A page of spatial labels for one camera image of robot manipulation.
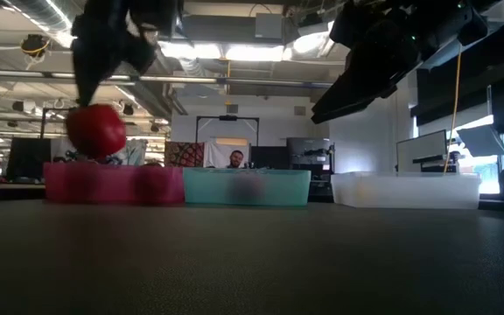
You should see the dark grey machine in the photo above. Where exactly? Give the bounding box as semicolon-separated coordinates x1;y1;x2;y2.
285;136;336;202

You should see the black ceiling cable reel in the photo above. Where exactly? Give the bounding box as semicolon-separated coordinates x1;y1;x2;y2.
19;33;52;59

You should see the white cloth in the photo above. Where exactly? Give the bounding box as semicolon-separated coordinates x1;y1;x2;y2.
203;138;251;170
50;137;72;164

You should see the person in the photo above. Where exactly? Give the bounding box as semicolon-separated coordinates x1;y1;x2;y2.
225;149;247;170

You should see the red patterned cloth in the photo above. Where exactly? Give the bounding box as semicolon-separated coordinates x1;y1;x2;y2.
164;140;206;168

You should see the red bell pepper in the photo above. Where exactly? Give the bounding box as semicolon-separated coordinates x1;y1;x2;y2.
229;172;266;202

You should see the black table mat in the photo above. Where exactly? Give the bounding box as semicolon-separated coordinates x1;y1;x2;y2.
0;199;504;315

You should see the yellow hanging cable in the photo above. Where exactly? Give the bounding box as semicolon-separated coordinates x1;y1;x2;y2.
442;43;463;174

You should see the teal plastic basket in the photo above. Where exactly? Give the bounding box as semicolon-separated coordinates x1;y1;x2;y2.
183;168;312;207

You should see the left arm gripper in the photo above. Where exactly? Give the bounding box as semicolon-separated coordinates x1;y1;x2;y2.
70;0;184;109

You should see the grey angled panel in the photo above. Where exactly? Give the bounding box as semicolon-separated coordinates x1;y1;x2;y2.
456;124;504;158

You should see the white backed monitor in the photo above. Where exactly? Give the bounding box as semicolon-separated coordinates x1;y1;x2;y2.
395;129;449;173

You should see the black monitor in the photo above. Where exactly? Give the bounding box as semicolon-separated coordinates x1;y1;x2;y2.
249;145;291;171
6;136;53;181

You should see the black camera stand frame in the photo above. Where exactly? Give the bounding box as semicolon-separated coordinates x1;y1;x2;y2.
194;115;261;148
39;107;74;140

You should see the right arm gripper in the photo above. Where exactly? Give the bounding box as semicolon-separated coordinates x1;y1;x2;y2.
311;0;490;125

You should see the pink plastic basket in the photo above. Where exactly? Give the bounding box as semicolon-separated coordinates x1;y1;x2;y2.
43;161;186;206

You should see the blue patterned cloth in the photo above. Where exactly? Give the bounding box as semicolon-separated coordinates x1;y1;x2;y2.
124;138;149;166

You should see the white plastic basket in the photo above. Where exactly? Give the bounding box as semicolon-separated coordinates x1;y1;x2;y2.
330;171;483;210

